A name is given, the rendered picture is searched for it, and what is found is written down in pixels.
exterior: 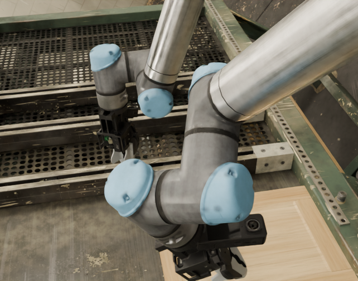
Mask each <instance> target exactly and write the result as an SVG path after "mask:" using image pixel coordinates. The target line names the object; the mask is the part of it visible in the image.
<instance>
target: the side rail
mask: <svg viewBox="0 0 358 281"><path fill-rule="evenodd" d="M162 8H163V4H158V5H151V6H137V7H123V8H109V9H95V10H88V11H74V12H60V13H46V14H32V15H25V16H11V17H0V32H13V31H25V30H39V29H46V28H59V27H72V26H85V25H98V24H106V23H119V22H132V21H145V20H158V19H159V17H160V15H161V11H162ZM204 9H205V6H204V5H203V7H202V10H201V13H200V16H204Z"/></svg>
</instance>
